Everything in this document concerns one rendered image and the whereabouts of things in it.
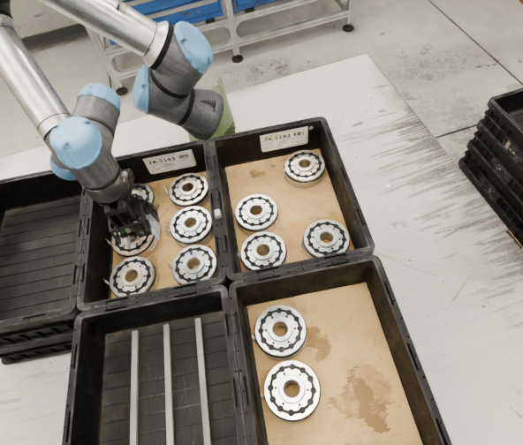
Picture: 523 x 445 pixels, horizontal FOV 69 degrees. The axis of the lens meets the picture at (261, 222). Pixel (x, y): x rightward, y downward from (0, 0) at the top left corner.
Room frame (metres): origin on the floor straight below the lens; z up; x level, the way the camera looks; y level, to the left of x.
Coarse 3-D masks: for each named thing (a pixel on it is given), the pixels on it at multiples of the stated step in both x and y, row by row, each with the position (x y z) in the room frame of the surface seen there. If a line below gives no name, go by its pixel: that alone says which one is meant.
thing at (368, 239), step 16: (272, 128) 0.71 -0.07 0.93; (336, 144) 0.62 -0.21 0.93; (336, 160) 0.57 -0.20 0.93; (352, 192) 0.47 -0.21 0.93; (224, 224) 0.45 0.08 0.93; (224, 240) 0.41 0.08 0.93; (368, 240) 0.35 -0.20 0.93; (224, 256) 0.37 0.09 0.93; (352, 256) 0.32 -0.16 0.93; (272, 272) 0.32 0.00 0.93
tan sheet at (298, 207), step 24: (240, 168) 0.69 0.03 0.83; (264, 168) 0.67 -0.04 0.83; (240, 192) 0.60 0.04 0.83; (264, 192) 0.59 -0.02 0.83; (288, 192) 0.58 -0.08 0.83; (312, 192) 0.56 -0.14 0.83; (288, 216) 0.50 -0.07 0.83; (312, 216) 0.49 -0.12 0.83; (336, 216) 0.48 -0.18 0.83; (240, 240) 0.46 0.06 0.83; (288, 240) 0.44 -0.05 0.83; (240, 264) 0.40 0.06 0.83
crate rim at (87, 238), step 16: (192, 144) 0.71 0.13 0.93; (208, 144) 0.70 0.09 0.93; (208, 160) 0.64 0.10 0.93; (208, 176) 0.59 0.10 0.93; (208, 192) 0.54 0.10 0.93; (80, 272) 0.40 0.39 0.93; (224, 272) 0.34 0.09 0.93; (80, 288) 0.36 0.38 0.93; (176, 288) 0.33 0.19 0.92; (192, 288) 0.32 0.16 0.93; (80, 304) 0.33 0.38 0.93; (96, 304) 0.32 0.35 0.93; (112, 304) 0.32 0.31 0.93
